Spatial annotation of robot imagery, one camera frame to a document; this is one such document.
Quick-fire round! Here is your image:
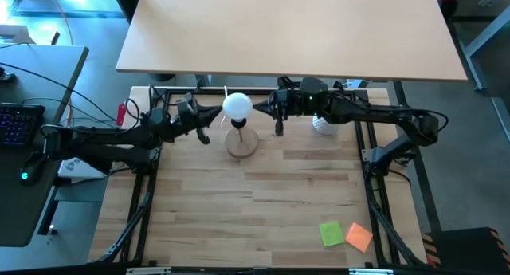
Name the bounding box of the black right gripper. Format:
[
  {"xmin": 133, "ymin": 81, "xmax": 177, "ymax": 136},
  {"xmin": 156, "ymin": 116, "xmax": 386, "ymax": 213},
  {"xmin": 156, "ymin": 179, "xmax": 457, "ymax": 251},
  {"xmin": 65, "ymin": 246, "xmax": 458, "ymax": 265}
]
[{"xmin": 252, "ymin": 75, "xmax": 304, "ymax": 138}]

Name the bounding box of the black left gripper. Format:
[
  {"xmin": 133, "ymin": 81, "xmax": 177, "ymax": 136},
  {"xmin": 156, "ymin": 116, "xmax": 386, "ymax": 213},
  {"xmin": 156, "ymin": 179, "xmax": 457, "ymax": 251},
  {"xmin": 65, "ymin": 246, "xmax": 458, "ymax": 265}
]
[{"xmin": 170, "ymin": 91, "xmax": 224, "ymax": 146}]

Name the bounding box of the white flood lightbulb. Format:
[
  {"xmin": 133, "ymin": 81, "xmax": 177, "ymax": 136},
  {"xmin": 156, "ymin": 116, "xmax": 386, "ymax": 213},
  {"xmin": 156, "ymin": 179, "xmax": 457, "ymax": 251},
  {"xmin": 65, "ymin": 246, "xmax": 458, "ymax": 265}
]
[{"xmin": 222, "ymin": 92, "xmax": 254, "ymax": 123}]

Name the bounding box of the lamp stand with wooden base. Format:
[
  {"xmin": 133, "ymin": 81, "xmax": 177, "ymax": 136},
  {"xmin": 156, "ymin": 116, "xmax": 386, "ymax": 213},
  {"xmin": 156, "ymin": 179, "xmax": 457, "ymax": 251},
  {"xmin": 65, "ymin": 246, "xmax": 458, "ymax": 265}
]
[{"xmin": 223, "ymin": 117, "xmax": 261, "ymax": 160}]

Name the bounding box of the white textured pen cup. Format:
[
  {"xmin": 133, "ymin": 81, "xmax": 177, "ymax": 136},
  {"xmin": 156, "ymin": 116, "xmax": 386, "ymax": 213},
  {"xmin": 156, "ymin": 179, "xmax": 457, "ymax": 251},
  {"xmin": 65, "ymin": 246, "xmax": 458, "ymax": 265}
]
[{"xmin": 311, "ymin": 114, "xmax": 339, "ymax": 136}]

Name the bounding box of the light wood desk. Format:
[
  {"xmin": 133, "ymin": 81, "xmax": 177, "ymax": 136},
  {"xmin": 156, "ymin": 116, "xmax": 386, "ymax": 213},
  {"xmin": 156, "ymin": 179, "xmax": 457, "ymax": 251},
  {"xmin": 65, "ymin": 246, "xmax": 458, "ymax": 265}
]
[{"xmin": 115, "ymin": 0, "xmax": 469, "ymax": 82}]

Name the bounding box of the white cardboard box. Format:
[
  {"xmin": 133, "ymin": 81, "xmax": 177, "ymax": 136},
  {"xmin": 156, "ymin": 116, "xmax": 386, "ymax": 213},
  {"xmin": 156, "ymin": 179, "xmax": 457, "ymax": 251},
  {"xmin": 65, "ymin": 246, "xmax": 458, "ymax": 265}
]
[{"xmin": 57, "ymin": 155, "xmax": 108, "ymax": 179}]

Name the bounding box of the green sticky note pad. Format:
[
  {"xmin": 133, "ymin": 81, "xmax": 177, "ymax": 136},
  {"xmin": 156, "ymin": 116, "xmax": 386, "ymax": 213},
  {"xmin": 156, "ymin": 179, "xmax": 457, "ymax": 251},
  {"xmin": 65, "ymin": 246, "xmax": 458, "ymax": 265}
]
[{"xmin": 318, "ymin": 221, "xmax": 346, "ymax": 248}]

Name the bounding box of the orange sticky note pad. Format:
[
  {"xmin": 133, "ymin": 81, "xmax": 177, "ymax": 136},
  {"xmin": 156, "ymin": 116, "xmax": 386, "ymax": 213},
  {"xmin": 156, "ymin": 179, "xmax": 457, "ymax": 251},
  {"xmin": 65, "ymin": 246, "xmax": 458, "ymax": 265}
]
[{"xmin": 344, "ymin": 222, "xmax": 374, "ymax": 253}]

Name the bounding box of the dark grey desk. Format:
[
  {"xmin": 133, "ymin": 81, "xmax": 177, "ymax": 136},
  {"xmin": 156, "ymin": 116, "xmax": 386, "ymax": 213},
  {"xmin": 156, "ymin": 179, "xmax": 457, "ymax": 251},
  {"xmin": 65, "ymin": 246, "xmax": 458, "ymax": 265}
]
[{"xmin": 0, "ymin": 44, "xmax": 89, "ymax": 248}]

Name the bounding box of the black computer mouse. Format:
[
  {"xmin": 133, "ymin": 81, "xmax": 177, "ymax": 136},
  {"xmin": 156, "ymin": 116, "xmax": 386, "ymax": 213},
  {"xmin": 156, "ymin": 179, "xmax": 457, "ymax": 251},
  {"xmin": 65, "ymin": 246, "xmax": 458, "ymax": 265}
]
[{"xmin": 18, "ymin": 150, "xmax": 49, "ymax": 187}]

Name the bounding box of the black keyboard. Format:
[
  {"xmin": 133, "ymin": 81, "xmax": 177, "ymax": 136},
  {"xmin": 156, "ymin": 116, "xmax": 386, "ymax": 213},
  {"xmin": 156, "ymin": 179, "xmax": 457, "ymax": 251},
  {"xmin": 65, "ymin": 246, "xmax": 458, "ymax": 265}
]
[{"xmin": 0, "ymin": 102, "xmax": 46, "ymax": 149}]

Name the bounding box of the brown cardboard box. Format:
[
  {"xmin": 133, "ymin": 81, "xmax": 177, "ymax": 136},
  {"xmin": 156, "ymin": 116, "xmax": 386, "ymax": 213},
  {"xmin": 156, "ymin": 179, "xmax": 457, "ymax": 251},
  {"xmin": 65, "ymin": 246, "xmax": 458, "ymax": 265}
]
[{"xmin": 0, "ymin": 24, "xmax": 35, "ymax": 45}]

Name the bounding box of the black hazard-striped box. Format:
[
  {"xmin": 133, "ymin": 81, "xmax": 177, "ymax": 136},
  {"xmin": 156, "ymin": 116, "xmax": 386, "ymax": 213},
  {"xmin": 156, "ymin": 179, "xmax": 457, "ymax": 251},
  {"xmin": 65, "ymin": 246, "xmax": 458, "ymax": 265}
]
[{"xmin": 421, "ymin": 226, "xmax": 510, "ymax": 275}]

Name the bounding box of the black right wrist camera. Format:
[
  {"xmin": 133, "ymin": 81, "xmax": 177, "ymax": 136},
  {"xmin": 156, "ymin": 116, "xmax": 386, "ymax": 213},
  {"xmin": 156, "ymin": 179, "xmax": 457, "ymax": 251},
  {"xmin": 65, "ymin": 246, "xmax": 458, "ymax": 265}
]
[{"xmin": 298, "ymin": 77, "xmax": 330, "ymax": 117}]

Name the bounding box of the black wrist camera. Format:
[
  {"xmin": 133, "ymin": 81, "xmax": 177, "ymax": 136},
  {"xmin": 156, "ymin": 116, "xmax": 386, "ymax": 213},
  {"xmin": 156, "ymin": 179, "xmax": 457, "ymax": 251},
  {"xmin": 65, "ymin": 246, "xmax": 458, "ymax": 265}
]
[
  {"xmin": 298, "ymin": 77, "xmax": 330, "ymax": 117},
  {"xmin": 143, "ymin": 106, "xmax": 173, "ymax": 143}
]

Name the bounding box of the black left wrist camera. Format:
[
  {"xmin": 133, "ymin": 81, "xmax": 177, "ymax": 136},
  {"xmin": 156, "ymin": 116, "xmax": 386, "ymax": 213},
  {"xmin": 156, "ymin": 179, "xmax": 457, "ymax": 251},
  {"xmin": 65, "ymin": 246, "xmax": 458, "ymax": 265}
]
[{"xmin": 143, "ymin": 106, "xmax": 173, "ymax": 143}]

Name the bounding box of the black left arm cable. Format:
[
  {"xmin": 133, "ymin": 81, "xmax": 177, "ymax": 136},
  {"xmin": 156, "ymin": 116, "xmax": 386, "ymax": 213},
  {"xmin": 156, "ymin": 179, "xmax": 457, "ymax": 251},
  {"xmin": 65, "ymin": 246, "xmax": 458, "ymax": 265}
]
[{"xmin": 124, "ymin": 85, "xmax": 168, "ymax": 123}]

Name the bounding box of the black desk cable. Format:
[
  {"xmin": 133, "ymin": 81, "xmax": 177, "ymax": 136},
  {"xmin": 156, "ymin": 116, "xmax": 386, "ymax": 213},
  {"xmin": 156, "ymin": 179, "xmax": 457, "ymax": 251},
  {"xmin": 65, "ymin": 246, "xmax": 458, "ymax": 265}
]
[{"xmin": 0, "ymin": 61, "xmax": 120, "ymax": 123}]

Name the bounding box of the silver metal bracket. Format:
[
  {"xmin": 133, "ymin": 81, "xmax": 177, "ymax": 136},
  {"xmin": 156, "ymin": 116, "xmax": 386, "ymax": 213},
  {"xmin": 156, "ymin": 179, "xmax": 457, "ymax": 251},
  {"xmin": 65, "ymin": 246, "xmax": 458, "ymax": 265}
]
[
  {"xmin": 348, "ymin": 268, "xmax": 394, "ymax": 275},
  {"xmin": 126, "ymin": 266, "xmax": 173, "ymax": 275}
]

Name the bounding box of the grey metal desk frame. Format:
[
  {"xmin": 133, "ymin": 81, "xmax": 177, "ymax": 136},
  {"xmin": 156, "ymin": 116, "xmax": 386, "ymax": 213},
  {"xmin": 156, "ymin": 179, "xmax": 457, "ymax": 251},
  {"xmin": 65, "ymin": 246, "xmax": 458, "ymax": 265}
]
[{"xmin": 461, "ymin": 3, "xmax": 510, "ymax": 143}]

